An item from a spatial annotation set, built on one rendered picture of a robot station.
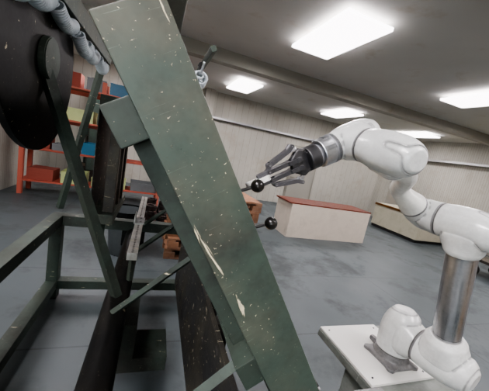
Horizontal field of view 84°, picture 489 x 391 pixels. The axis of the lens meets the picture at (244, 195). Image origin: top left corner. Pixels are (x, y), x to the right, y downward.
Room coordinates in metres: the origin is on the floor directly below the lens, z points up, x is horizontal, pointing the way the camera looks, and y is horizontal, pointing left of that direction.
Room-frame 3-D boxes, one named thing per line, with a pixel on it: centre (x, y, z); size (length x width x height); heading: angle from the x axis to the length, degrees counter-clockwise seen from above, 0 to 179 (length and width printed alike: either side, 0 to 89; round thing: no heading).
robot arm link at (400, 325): (1.22, -0.87, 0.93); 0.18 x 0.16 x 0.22; 29
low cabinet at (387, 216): (8.58, -5.65, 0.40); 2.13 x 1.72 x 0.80; 110
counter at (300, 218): (6.29, -1.89, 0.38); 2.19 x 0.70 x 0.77; 110
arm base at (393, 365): (1.24, -0.86, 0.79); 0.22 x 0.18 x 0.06; 20
